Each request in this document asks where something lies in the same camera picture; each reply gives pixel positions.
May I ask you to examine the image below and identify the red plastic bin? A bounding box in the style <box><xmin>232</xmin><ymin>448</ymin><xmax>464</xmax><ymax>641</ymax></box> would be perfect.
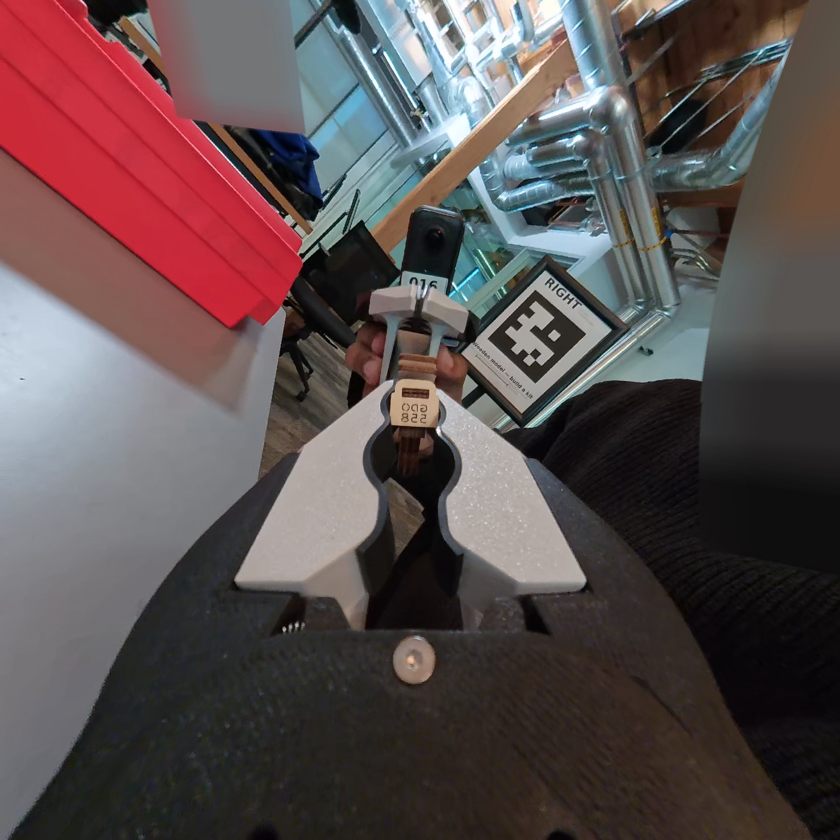
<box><xmin>0</xmin><ymin>0</ymin><xmax>304</xmax><ymax>327</ymax></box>

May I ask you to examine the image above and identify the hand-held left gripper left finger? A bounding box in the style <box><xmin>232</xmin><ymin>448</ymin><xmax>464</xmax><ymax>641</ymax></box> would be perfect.
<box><xmin>234</xmin><ymin>381</ymin><xmax>396</xmax><ymax>631</ymax></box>

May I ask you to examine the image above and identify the black office chair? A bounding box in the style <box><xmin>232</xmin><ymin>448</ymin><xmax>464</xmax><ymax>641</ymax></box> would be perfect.
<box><xmin>282</xmin><ymin>223</ymin><xmax>403</xmax><ymax>395</ymax></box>

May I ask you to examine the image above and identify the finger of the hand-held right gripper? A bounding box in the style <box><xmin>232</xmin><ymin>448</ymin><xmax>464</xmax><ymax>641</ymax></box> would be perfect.
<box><xmin>369</xmin><ymin>287</ymin><xmax>421</xmax><ymax>386</ymax></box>
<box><xmin>420</xmin><ymin>290</ymin><xmax>471</xmax><ymax>361</ymax></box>

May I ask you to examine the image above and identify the bundle of silver ducts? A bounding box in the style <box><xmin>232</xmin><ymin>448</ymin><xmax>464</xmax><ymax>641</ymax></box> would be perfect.
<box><xmin>341</xmin><ymin>0</ymin><xmax>795</xmax><ymax>336</ymax></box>

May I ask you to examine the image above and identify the light wooden beam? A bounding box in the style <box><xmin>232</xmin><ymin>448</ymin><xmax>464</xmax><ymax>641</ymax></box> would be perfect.
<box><xmin>371</xmin><ymin>39</ymin><xmax>572</xmax><ymax>253</ymax></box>

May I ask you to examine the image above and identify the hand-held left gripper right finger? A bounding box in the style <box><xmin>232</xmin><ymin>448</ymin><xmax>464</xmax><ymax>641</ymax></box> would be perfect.
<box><xmin>435</xmin><ymin>394</ymin><xmax>587</xmax><ymax>629</ymax></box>

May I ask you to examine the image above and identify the small wooden model piece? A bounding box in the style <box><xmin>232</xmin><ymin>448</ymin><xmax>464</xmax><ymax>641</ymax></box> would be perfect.
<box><xmin>392</xmin><ymin>354</ymin><xmax>439</xmax><ymax>475</ymax></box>

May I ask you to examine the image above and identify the blue jacket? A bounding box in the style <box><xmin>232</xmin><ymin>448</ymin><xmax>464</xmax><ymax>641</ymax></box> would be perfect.
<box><xmin>259</xmin><ymin>130</ymin><xmax>324</xmax><ymax>206</ymax></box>

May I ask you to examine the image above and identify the person's right hand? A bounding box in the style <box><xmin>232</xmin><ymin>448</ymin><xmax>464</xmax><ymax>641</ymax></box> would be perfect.
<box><xmin>344</xmin><ymin>325</ymin><xmax>468</xmax><ymax>393</ymax></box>

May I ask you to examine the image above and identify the framed marker sign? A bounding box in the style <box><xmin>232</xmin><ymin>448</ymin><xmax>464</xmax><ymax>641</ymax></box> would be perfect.
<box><xmin>461</xmin><ymin>256</ymin><xmax>630</xmax><ymax>427</ymax></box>

